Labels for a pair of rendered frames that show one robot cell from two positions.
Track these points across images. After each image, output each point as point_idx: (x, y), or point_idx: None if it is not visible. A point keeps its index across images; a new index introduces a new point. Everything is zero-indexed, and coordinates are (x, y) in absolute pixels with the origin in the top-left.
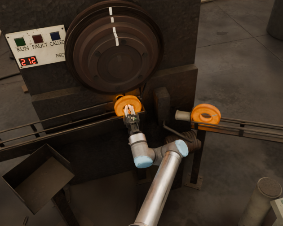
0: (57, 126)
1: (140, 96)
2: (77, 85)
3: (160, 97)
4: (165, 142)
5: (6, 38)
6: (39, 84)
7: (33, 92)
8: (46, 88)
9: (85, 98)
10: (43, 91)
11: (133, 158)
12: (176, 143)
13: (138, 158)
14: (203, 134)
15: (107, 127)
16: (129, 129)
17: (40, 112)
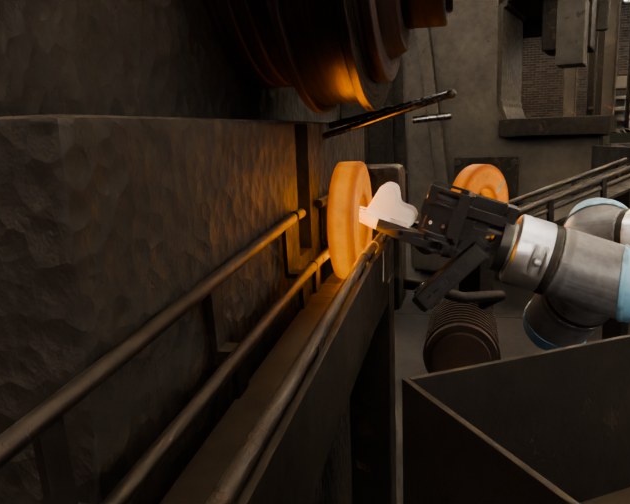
0: (208, 388)
1: (438, 94)
2: (180, 112)
3: (399, 167)
4: (456, 341)
5: None
6: (34, 23)
7: None
8: (71, 80)
9: (249, 172)
10: (53, 99)
11: (611, 286)
12: (595, 202)
13: None
14: (491, 271)
15: (369, 307)
16: (434, 278)
17: (99, 260)
